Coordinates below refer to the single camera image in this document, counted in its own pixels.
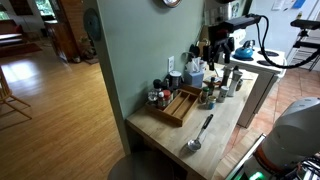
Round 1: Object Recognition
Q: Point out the white stove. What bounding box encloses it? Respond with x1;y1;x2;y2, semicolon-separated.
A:
230;48;286;128

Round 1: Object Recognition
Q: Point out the black lid spice bottle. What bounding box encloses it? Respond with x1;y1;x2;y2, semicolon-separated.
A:
153;79;162;92
148;91;158;105

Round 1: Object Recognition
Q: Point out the metal ladle black handle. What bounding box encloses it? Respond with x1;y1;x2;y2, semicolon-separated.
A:
187;114;214;151

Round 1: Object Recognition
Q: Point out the red lid spice bottle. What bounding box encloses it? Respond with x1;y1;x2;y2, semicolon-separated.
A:
162;90;171;107

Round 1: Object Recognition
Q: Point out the blue tissue box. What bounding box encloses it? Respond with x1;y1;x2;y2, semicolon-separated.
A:
184;71;204;88

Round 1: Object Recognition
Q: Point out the wall power outlet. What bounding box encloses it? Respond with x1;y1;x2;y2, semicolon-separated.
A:
168;56;175;72

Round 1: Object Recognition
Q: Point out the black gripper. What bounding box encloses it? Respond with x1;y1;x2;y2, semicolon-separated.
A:
203;37;234;71

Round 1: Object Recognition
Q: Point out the wooden chair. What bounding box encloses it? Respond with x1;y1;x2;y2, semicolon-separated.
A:
0;67;31;119

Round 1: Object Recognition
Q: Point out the green lid spice shaker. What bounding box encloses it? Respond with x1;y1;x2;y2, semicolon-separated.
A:
200;87;209;103

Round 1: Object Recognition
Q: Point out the blue kettle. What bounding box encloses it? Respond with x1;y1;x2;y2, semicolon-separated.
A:
233;40;255;61

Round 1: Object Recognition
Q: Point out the black cable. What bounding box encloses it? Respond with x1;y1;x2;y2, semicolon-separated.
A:
253;14;320;70

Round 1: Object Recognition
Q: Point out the white salt shaker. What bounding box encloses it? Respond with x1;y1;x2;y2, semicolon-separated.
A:
217;86;229;103

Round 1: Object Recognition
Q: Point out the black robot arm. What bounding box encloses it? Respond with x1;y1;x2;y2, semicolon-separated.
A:
203;14;261;71

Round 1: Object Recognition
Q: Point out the wooden cutlery tray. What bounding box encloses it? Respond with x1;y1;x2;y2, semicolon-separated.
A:
145;86;201;127

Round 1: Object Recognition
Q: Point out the gold lid glass jar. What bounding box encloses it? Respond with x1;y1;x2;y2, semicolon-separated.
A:
206;96;216;110

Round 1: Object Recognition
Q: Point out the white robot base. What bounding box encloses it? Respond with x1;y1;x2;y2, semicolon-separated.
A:
244;97;320;180

